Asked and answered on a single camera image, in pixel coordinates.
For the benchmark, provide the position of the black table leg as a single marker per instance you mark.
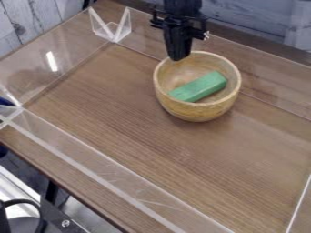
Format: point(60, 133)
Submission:
point(52, 192)

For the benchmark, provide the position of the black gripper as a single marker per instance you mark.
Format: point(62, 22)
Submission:
point(180, 27)

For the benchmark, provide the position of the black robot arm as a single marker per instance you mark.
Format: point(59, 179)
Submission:
point(182, 7)

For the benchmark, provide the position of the light wooden bowl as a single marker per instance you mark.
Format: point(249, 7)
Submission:
point(175, 73)

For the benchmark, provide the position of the green rectangular block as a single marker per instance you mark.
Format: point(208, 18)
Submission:
point(202, 87)

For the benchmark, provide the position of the clear acrylic tray enclosure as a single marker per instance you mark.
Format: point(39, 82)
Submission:
point(159, 175)

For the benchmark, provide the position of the black metal bracket with bolt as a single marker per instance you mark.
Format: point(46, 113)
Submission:
point(56, 221)

